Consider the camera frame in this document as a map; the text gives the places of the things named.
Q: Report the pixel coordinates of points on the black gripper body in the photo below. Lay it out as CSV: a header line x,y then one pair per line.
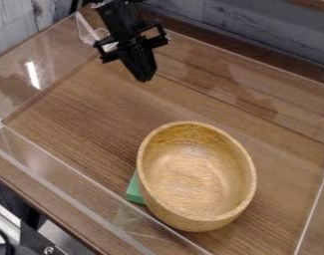
x,y
130,30

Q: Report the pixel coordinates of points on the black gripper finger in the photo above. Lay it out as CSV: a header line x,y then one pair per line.
x,y
150,64
134,61

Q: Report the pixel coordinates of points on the clear acrylic tray wall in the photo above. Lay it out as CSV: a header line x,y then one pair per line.
x,y
75,116

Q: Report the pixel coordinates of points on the brown wooden oval bowl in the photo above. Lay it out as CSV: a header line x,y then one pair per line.
x,y
197,176

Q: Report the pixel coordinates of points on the clear acrylic corner bracket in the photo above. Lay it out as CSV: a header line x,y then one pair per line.
x,y
88,34

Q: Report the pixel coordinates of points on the black metal bracket with bolt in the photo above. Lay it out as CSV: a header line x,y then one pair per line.
x,y
36,242

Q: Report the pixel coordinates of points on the green block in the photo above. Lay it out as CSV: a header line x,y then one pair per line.
x,y
132,192

